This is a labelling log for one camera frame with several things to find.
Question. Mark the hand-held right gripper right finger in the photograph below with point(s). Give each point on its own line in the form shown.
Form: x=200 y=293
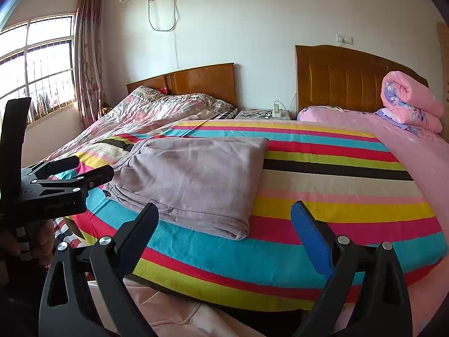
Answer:
x=312 y=238

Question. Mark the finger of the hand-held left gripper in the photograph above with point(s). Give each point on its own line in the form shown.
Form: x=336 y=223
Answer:
x=65 y=164
x=98 y=177

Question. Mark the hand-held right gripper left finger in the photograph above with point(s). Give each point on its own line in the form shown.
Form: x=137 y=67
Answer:
x=140 y=238

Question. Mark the lilac pants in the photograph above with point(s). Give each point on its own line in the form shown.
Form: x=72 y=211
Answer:
x=193 y=182

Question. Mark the person's left forearm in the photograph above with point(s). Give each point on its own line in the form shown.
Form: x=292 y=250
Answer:
x=21 y=288

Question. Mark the person's left hand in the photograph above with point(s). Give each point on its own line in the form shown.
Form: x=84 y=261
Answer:
x=44 y=242

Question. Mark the colourful striped blanket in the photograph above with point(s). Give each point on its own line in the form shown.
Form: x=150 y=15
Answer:
x=333 y=189

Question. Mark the barred window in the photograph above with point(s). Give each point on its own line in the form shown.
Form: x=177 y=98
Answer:
x=45 y=70

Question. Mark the pink floral curtain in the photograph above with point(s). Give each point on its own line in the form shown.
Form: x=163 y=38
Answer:
x=89 y=59

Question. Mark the small red ornament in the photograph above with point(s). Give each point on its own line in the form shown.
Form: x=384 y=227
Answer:
x=162 y=89

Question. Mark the white charger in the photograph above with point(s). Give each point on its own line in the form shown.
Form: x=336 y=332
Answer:
x=276 y=111

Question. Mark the black glasses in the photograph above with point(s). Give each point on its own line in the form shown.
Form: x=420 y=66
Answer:
x=261 y=113

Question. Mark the patterned nightstand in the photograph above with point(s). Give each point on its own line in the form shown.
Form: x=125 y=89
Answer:
x=245 y=115

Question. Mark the purple white folded cloth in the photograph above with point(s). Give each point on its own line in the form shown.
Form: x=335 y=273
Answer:
x=386 y=114

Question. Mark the plain wooden headboard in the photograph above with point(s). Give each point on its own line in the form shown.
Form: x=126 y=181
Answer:
x=207 y=80

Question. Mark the white air conditioner pipe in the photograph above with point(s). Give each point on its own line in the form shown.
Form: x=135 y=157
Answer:
x=176 y=42

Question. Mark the panelled wooden headboard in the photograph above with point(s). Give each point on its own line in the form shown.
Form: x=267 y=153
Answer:
x=336 y=77

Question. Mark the rolled pink floral quilt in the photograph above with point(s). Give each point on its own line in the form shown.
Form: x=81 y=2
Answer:
x=410 y=98

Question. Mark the light wooden wardrobe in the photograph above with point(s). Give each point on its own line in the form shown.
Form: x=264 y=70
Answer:
x=443 y=52

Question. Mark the white wall socket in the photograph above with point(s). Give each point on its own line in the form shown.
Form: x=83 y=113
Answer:
x=345 y=38

